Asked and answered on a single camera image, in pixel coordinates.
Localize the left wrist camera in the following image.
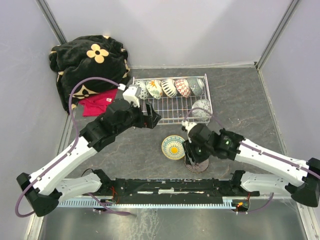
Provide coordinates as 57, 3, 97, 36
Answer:
118, 83, 142, 108

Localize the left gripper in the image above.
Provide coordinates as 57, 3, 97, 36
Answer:
114, 100, 161, 136

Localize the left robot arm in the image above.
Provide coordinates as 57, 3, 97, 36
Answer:
16, 99, 162, 217

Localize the yellow teal sun bowl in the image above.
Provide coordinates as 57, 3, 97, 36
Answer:
161, 135, 185, 161

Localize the purple striped bowl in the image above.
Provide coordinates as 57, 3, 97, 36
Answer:
184, 158, 209, 174

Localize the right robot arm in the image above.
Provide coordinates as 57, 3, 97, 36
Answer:
182, 121, 320, 208

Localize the white wire dish rack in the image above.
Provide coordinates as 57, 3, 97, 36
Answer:
133, 74, 213, 125

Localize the red cloth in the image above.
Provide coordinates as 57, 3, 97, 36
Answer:
79, 89, 118, 117

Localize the black floral fleece blanket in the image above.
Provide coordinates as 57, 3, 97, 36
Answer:
48, 35, 130, 112

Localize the blue triangle patterned bowl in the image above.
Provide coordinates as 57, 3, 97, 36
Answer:
174, 78, 191, 98

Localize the grey geometric patterned bowl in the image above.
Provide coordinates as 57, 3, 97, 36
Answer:
187, 77, 205, 97

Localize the multicolour bowl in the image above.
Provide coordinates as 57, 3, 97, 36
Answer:
191, 99, 212, 121

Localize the aluminium frame rail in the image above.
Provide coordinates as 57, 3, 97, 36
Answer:
36, 177, 310, 208

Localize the red patterned bowl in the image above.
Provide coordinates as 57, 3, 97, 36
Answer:
135, 80, 149, 100

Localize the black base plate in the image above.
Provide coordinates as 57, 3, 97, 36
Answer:
93, 178, 260, 205

